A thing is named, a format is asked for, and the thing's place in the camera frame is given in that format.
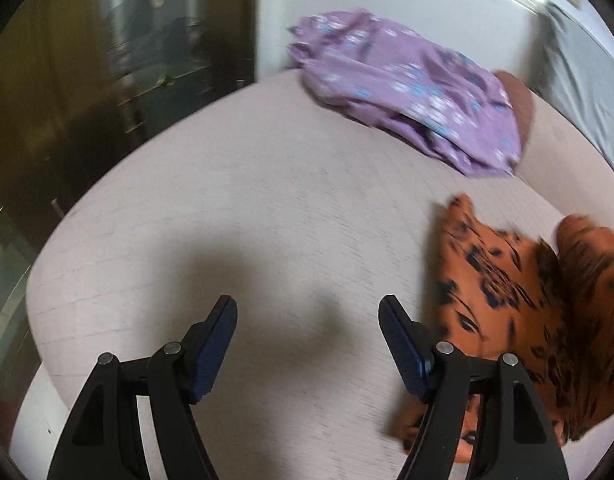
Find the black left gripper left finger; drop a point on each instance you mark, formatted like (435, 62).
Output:
(102, 437)

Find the orange black floral cloth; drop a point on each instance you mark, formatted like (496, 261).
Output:
(552, 306)

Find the grey floor mat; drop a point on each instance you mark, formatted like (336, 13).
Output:
(576, 76)

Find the dark wooden glass cabinet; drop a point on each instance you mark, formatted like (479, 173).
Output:
(120, 124)

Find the purple floral cloth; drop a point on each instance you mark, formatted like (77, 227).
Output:
(387, 76)

